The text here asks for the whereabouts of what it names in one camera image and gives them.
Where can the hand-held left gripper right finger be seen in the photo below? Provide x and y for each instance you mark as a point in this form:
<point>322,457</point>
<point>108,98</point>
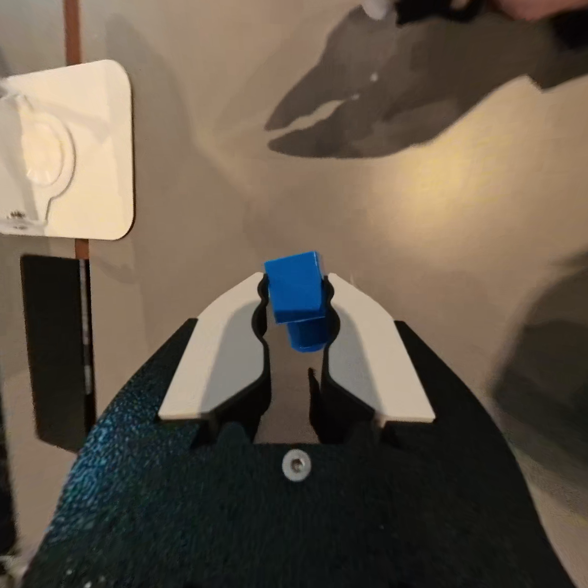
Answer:
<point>372,358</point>

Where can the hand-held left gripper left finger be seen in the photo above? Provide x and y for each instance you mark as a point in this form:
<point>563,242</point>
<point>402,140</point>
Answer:
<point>216,358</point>

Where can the blue mega block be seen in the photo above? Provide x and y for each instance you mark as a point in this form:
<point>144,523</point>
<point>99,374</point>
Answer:
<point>294,289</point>

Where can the person's right hand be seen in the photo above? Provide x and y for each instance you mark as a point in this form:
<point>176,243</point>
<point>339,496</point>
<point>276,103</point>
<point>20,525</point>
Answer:
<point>523,7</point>

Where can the white document stand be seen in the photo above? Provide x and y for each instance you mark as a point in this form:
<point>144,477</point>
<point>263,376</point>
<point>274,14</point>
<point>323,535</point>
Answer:
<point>101,138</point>

